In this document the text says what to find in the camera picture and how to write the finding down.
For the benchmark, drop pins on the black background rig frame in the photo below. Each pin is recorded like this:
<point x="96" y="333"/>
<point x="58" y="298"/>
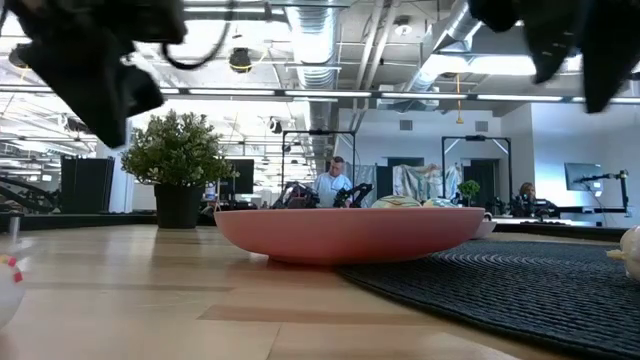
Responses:
<point x="475" y="138"/>
<point x="320" y="132"/>

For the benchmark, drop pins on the large blue iced donut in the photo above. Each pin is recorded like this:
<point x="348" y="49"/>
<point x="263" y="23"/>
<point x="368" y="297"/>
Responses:
<point x="440" y="203"/>

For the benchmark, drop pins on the green potted plant black pot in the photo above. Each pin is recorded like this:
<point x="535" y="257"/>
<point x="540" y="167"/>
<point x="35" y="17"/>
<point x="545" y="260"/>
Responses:
<point x="175" y="150"/>

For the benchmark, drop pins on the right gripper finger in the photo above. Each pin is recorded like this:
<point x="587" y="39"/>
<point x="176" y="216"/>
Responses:
<point x="547" y="35"/>
<point x="610" y="50"/>

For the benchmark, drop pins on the wall mounted monitor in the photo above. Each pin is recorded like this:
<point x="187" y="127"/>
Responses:
<point x="580" y="176"/>

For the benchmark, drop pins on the black computer monitor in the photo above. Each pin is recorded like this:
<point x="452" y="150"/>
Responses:
<point x="242" y="175"/>

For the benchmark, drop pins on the black round woven placemat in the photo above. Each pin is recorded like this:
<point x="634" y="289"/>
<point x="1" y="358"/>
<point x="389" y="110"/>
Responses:
<point x="500" y="295"/>

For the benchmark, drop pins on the black aluminium table frame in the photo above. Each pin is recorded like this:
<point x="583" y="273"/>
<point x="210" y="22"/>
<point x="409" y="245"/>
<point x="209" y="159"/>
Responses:
<point x="75" y="221"/>

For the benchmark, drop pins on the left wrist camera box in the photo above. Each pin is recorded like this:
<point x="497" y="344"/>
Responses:
<point x="150" y="20"/>

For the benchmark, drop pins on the person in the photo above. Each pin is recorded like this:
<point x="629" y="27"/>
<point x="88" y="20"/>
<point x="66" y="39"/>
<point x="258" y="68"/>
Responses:
<point x="332" y="187"/>
<point x="526" y="192"/>

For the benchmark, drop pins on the LED light bar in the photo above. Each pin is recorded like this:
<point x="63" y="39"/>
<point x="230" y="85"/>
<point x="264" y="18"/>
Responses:
<point x="325" y="93"/>

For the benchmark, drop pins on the white draped cloth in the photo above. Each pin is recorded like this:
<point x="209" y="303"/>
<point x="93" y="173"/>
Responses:
<point x="425" y="182"/>
<point x="365" y="175"/>

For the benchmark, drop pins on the small background green plant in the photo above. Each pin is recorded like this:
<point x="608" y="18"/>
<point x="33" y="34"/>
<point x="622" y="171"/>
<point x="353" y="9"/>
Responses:
<point x="468" y="188"/>

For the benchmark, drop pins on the small cream sprinkled donut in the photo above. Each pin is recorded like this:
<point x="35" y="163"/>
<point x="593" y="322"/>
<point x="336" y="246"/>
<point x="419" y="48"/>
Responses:
<point x="9" y="290"/>

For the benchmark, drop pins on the black overhead camera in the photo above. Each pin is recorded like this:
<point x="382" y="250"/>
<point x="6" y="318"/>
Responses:
<point x="240" y="59"/>

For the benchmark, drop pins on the black background robot arm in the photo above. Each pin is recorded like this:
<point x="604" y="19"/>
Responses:
<point x="297" y="196"/>
<point x="355" y="195"/>

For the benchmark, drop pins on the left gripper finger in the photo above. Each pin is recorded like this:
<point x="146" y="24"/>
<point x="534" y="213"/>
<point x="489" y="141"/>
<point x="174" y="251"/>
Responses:
<point x="145" y="92"/>
<point x="95" y="95"/>

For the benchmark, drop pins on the large green donut chocolate drizzle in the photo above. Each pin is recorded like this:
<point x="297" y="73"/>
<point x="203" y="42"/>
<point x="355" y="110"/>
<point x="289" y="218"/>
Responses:
<point x="395" y="202"/>

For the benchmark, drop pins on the large white iced donut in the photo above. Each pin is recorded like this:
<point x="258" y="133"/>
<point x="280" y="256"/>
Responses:
<point x="632" y="250"/>

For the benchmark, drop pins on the silver ceiling duct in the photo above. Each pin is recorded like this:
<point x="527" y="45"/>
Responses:
<point x="315" y="30"/>
<point x="450" y="25"/>

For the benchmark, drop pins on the black partition panel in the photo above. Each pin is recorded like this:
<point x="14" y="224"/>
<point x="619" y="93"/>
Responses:
<point x="87" y="185"/>

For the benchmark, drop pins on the purple plate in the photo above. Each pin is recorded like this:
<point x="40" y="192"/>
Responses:
<point x="487" y="230"/>

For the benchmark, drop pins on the pink plate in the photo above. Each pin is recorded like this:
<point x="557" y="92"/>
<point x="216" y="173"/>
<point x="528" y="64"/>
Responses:
<point x="350" y="235"/>

